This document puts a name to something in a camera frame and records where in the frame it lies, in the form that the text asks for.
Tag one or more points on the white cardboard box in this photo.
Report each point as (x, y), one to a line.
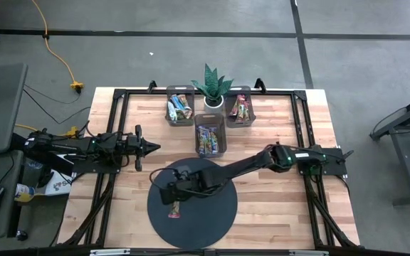
(61, 186)

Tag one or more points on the black caster wheel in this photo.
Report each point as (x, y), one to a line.
(21, 235)

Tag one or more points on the black metal table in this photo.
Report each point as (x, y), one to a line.
(405, 163)

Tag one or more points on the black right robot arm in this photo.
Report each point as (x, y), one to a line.
(240, 167)

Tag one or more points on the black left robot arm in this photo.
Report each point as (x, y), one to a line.
(66, 145)

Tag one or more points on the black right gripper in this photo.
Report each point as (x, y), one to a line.
(180, 188)

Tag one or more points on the translucent grey plastic bin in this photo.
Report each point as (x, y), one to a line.
(240, 125)
(210, 121)
(180, 124)

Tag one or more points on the black aluminium table frame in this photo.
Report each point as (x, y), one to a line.
(144, 92)

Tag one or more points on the yellow white container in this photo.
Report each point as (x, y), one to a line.
(23, 192)

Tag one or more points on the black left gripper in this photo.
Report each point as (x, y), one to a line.
(138, 145)

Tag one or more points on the green snake plant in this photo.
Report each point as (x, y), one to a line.
(213, 83)

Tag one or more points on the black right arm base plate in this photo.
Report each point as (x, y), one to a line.
(336, 163)

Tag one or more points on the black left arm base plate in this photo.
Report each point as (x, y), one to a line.
(84, 167)

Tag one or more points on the dark round woven placemat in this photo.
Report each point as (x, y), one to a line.
(208, 227)

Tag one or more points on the silver metal bracket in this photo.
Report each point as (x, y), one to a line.
(109, 252)

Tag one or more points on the red granola bar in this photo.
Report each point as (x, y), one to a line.
(174, 211)
(234, 108)
(245, 110)

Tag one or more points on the white round plant pot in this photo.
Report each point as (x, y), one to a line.
(214, 108)

